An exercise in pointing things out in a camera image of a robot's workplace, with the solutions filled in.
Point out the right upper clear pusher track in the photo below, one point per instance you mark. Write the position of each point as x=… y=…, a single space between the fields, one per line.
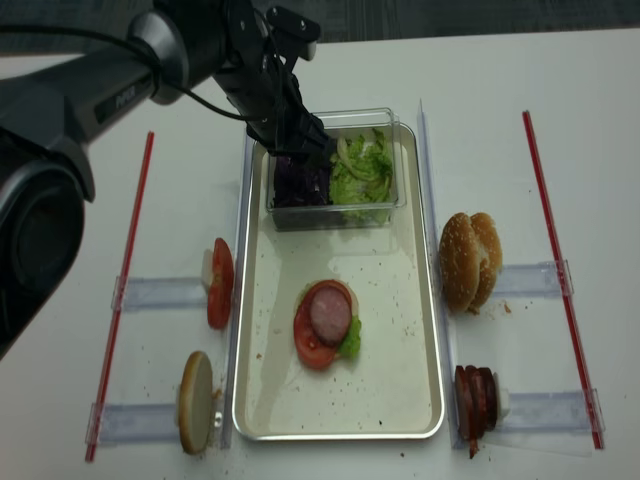
x=549 y=279

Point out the front sesame bun top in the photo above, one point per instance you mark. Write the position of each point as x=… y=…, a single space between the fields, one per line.
x=460 y=258

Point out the left lower clear pusher track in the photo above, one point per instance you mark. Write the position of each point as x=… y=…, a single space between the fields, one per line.
x=113 y=424

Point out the rear sesame bun top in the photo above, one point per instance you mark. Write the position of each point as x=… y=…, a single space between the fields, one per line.
x=491 y=258

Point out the white pusher block tomato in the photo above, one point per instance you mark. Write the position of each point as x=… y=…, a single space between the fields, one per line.
x=207 y=274

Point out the left red rail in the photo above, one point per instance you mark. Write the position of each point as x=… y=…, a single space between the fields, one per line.
x=98 y=407

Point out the sesame bun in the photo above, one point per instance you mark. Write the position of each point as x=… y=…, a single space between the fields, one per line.
x=460 y=258
x=491 y=258

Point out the clear pusher track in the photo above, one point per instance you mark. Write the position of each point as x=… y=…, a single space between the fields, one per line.
x=113 y=424
x=549 y=279
x=549 y=412
x=137 y=294

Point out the upright meat patty slices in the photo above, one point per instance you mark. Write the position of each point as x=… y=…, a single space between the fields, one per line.
x=477 y=403

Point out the lettuce leaf on burger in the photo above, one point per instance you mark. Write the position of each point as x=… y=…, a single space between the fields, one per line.
x=350 y=346

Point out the right red rail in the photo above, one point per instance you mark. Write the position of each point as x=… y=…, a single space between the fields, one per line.
x=597 y=431

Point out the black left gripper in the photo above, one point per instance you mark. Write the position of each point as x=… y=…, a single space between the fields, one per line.
x=259 y=82

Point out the purple cabbage shreds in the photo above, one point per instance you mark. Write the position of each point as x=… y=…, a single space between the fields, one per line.
x=297 y=185

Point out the tomato slice on burger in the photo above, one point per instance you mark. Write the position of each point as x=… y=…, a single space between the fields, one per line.
x=312 y=340

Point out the white pusher block patty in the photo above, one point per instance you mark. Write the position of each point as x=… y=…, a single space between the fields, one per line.
x=502 y=399

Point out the round sausage slice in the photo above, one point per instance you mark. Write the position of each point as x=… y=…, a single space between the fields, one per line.
x=330 y=314

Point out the red rail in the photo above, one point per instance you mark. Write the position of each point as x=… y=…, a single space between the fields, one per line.
x=98 y=407
x=597 y=431

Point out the bottom bun on tray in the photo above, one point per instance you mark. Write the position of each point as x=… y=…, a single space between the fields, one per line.
x=354 y=300

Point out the upright tomato slices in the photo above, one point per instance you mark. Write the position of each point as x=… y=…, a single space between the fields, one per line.
x=219 y=300

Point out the green lettuce in container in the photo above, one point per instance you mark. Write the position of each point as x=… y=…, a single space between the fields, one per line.
x=361 y=171

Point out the white metal tray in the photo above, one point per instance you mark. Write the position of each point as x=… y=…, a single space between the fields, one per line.
x=392 y=389

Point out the right lower clear pusher track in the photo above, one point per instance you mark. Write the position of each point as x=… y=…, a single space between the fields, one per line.
x=549 y=412

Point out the bun half left rack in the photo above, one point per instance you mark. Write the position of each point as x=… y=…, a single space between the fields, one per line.
x=195 y=403

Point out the left upper clear pusher track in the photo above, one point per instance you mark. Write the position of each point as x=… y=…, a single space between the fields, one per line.
x=137 y=294

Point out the clear plastic salad container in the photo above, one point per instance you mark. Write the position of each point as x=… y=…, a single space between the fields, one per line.
x=348 y=124

